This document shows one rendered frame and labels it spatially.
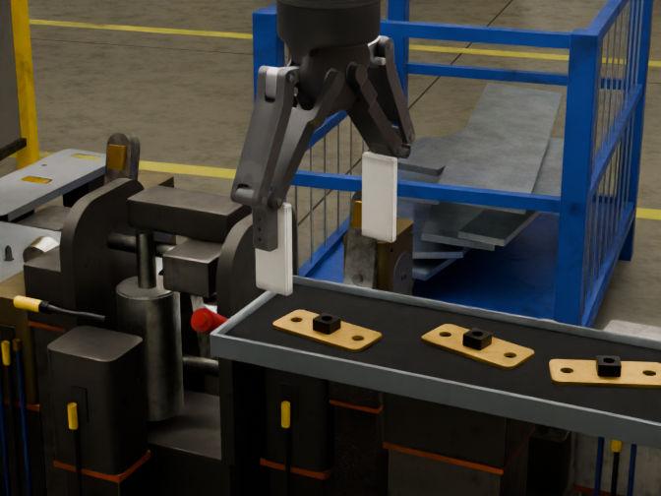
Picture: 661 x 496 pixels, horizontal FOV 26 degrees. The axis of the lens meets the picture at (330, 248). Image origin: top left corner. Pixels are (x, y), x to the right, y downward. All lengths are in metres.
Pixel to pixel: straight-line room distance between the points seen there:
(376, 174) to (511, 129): 2.85
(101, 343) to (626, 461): 0.47
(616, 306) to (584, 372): 3.13
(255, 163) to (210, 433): 0.45
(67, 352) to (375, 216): 0.32
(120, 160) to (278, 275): 0.79
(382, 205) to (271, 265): 0.14
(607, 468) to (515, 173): 2.44
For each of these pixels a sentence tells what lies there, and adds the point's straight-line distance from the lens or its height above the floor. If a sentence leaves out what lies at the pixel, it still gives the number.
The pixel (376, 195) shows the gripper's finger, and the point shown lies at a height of 1.26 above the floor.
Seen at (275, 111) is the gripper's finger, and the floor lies 1.36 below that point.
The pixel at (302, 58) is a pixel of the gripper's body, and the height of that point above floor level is 1.39.
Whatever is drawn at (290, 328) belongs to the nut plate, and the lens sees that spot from 1.13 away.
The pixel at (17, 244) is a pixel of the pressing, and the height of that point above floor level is 1.00.
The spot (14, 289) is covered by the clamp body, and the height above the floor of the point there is 1.07.
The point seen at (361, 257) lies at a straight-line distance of 1.64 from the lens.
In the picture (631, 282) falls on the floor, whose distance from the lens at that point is 4.38.
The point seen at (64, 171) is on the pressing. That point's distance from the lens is 2.07.
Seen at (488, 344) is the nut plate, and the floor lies 1.16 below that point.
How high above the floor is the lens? 1.62
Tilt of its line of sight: 21 degrees down
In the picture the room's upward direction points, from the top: straight up
